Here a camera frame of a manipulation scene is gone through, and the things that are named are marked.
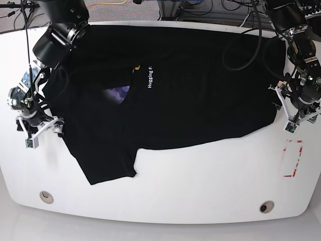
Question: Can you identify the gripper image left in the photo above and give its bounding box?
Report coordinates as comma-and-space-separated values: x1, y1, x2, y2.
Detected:
16, 116, 64, 140

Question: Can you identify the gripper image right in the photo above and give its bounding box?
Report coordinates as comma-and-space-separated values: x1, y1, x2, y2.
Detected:
268, 81, 320, 126

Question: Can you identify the black printed T-shirt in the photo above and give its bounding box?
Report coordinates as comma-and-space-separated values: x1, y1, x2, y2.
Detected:
43, 26, 277, 185

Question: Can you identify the robot arm image left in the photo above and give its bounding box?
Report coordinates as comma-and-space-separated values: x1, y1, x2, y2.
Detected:
8, 1, 89, 148

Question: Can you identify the robot arm image right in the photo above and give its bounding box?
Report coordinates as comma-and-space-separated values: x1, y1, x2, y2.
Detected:
262, 1, 320, 132

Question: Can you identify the red tape marking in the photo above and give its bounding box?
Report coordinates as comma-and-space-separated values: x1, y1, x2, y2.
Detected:
280, 140, 304, 177

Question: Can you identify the black tripod stand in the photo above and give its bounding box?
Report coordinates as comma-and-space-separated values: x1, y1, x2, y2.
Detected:
1, 1, 49, 32

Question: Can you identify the wrist camera board image left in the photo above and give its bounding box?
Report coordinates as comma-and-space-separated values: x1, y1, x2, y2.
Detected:
25, 138, 39, 149

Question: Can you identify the wrist camera board image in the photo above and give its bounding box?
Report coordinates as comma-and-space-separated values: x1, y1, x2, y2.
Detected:
284, 122, 298, 134
25, 138, 39, 149

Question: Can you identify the wrist camera board image right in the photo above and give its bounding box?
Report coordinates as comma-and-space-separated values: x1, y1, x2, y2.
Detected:
284, 122, 298, 134

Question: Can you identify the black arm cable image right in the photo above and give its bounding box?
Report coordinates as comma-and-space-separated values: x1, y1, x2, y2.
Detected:
222, 0, 294, 83

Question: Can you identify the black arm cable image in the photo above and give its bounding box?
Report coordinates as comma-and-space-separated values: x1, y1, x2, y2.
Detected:
222, 0, 294, 83
21, 0, 51, 121

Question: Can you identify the left table cable grommet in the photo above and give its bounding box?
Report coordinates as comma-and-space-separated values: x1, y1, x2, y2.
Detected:
40, 191, 54, 204

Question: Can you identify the table cable grommet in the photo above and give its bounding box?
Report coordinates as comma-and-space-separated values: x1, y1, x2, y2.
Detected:
40, 191, 54, 204
259, 200, 274, 214

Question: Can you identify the right table cable grommet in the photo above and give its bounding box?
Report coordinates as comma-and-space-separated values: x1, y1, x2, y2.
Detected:
259, 200, 274, 214

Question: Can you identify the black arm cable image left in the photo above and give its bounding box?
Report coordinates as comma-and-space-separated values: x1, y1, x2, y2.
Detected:
21, 0, 51, 121

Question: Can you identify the aluminium frame rack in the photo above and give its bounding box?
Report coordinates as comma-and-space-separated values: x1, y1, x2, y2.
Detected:
157, 1, 268, 26

